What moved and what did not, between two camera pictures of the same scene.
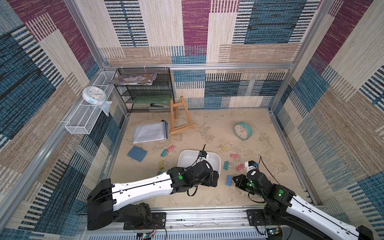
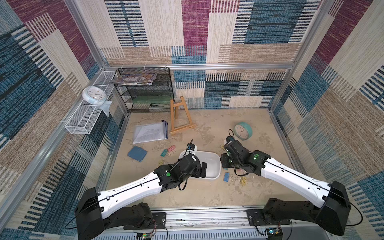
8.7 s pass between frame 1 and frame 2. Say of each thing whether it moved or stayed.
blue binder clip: moved
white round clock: stayed
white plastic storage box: stayed
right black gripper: moved
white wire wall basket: stayed
